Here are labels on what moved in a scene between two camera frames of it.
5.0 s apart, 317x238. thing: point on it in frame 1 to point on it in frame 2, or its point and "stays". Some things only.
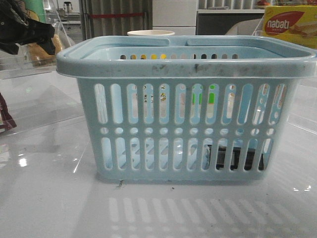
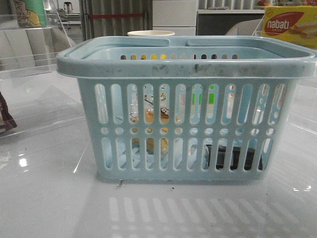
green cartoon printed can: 35,10 stays
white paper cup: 150,32 stays
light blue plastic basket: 215,108 stays
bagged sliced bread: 38,56 to 149,118
